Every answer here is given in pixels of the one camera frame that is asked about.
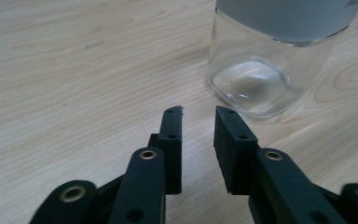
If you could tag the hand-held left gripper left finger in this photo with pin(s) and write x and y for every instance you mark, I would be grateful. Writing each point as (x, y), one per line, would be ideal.
(171, 149)

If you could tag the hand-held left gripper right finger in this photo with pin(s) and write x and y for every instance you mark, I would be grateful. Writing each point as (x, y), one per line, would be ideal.
(234, 155)

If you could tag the clear glass bottle grey label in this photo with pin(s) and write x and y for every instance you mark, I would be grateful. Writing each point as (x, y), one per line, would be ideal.
(261, 62)

